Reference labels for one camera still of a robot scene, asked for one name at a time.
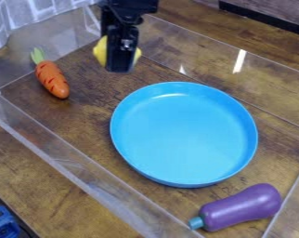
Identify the orange toy carrot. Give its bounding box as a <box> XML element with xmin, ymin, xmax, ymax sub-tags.
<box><xmin>31</xmin><ymin>47</ymin><xmax>70</xmax><ymax>99</ymax></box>

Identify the purple toy eggplant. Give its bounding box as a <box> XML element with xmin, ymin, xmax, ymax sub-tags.
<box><xmin>188</xmin><ymin>183</ymin><xmax>283</xmax><ymax>231</ymax></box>

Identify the blue plastic crate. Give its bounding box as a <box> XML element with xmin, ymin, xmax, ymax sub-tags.
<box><xmin>0</xmin><ymin>205</ymin><xmax>21</xmax><ymax>238</ymax></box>

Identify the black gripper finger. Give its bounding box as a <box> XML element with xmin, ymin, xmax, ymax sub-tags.
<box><xmin>106</xmin><ymin>25</ymin><xmax>139</xmax><ymax>73</ymax></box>

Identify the yellow toy lemon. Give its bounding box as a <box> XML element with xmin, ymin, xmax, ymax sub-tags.
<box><xmin>94</xmin><ymin>36</ymin><xmax>143</xmax><ymax>66</ymax></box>

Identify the white patterned curtain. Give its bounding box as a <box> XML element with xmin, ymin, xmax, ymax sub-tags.
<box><xmin>0</xmin><ymin>0</ymin><xmax>100</xmax><ymax>49</ymax></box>

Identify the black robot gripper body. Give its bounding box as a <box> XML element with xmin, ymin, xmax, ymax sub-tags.
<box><xmin>98</xmin><ymin>0</ymin><xmax>160</xmax><ymax>26</ymax></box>

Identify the round blue tray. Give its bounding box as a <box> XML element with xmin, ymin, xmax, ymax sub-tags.
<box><xmin>111</xmin><ymin>82</ymin><xmax>258</xmax><ymax>188</ymax></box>

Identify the clear acrylic enclosure wall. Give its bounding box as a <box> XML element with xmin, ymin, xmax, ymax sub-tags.
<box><xmin>0</xmin><ymin>0</ymin><xmax>299</xmax><ymax>238</ymax></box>

